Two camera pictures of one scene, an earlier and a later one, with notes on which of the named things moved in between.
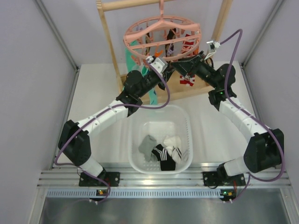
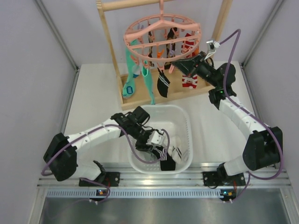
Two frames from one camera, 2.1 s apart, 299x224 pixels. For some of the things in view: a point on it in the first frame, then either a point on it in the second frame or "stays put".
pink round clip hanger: [162, 38] stays put
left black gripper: [167, 72] → [142, 145]
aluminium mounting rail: [68, 174] stays put
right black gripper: [193, 66] stays put
